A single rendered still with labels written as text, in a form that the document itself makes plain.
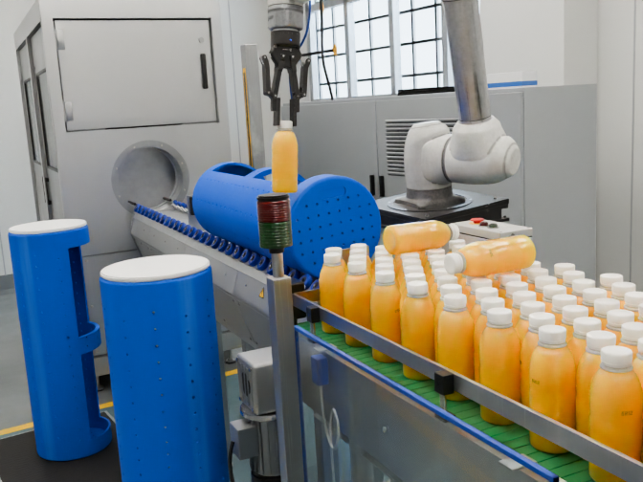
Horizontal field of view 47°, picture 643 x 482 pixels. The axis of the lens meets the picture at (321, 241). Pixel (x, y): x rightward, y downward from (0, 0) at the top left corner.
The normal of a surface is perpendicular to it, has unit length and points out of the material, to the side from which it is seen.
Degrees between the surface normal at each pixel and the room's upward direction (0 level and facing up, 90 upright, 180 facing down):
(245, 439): 90
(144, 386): 90
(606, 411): 90
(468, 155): 102
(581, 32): 90
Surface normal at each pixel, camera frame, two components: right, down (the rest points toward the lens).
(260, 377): 0.44, 0.14
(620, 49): -0.84, 0.14
